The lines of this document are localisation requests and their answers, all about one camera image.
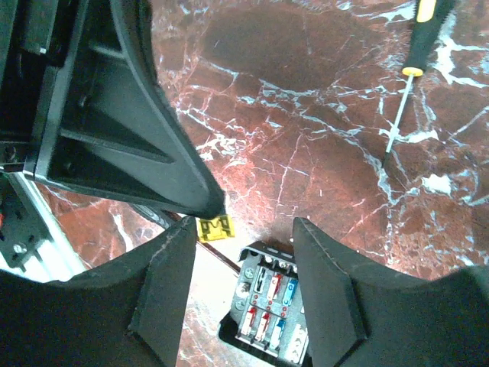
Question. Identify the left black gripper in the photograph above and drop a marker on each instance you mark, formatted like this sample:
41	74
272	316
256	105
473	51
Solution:
82	110

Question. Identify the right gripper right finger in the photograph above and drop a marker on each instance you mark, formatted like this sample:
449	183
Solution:
361	313

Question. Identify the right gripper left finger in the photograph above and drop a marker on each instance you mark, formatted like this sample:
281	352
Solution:
126	312

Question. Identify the blue fuse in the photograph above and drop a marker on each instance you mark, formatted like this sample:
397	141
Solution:
289	292

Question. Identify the black fuse box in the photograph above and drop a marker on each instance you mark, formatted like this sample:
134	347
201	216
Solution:
257	322

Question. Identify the yellow fuse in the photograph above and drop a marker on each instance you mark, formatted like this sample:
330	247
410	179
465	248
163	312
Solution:
221	227

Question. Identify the yellow black screwdriver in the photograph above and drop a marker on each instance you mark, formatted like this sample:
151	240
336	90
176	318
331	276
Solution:
429	17

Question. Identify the aluminium front rail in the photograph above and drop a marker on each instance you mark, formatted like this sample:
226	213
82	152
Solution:
33	245

